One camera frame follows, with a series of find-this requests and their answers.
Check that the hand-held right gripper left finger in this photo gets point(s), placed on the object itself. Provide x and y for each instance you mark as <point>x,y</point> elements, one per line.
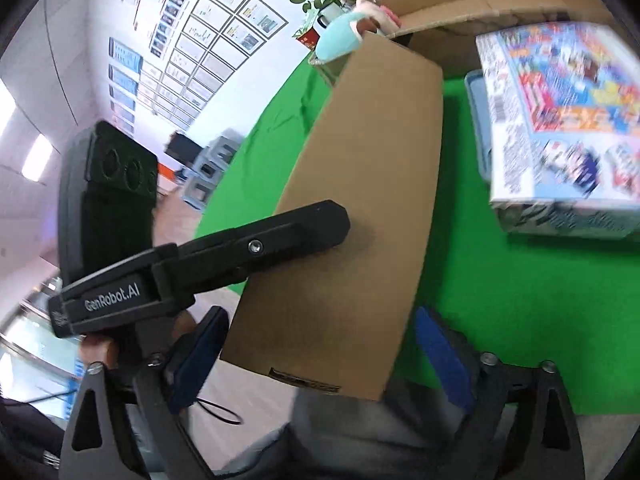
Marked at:
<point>195,360</point>

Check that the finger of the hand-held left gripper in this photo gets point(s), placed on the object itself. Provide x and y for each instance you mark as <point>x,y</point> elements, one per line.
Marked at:
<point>280,237</point>

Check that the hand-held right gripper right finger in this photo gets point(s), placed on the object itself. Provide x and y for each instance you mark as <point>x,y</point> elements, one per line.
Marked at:
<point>442,357</point>

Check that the long brown cardboard insert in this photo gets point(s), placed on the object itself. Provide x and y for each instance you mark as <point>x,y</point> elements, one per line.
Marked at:
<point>360,160</point>

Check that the light blue case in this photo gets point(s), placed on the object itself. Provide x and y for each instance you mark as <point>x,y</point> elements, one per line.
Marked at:
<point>477,110</point>

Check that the colourful printed box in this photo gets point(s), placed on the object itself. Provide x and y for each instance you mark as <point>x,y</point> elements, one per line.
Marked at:
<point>560,110</point>

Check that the large cardboard box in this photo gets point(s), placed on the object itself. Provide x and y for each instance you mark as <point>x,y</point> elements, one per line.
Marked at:
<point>450,5</point>

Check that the person's left hand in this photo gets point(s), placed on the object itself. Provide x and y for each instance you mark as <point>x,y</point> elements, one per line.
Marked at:
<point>99,351</point>

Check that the green tablecloth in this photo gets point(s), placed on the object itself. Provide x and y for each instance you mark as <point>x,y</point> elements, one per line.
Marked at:
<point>500,310</point>

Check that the ceiling light panel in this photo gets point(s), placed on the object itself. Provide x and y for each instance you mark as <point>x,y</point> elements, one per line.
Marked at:
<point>39,157</point>

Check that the stack of grey plastic stools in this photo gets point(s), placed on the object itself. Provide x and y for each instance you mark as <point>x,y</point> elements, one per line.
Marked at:
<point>215,160</point>

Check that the person's grey trousers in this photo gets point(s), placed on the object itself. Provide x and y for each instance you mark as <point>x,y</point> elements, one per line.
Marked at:
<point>350,435</point>

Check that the red paper cup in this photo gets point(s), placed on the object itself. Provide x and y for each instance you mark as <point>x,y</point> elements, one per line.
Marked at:
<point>307,38</point>

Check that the teal and pink plush toy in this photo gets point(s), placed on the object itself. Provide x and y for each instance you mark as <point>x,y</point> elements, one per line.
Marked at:
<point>340,35</point>

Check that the white enamel mug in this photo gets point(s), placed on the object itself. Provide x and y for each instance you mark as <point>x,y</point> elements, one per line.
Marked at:
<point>329,15</point>

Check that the column of blue wall posters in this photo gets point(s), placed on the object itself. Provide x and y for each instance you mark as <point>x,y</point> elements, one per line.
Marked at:
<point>123,67</point>

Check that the grid of framed wall documents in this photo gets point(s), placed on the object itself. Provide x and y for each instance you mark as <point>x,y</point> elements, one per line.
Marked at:
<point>210,45</point>

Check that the strip of small wall photos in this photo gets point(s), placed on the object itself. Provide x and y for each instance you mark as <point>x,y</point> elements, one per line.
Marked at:
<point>175,7</point>

